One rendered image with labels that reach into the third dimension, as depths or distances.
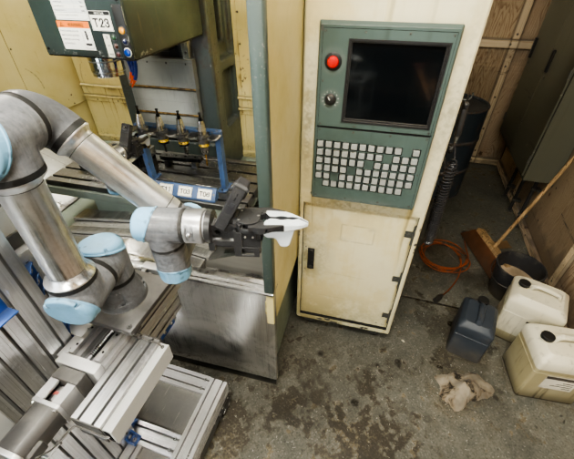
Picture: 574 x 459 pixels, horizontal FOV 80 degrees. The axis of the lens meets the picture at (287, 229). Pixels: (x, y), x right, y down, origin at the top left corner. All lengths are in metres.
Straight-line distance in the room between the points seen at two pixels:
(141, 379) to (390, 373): 1.48
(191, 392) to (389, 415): 1.03
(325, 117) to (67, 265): 0.99
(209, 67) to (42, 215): 1.66
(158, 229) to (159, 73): 1.79
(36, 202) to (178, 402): 1.31
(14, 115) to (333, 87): 0.97
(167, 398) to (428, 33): 1.86
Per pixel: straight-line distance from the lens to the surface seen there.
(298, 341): 2.25
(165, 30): 1.92
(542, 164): 3.17
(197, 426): 1.82
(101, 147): 0.87
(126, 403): 1.11
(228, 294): 1.53
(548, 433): 2.40
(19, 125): 0.79
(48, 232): 0.87
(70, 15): 1.85
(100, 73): 2.02
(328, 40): 1.33
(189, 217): 0.72
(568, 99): 3.01
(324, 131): 1.41
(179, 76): 2.38
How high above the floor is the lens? 1.88
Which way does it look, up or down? 38 degrees down
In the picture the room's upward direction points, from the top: straight up
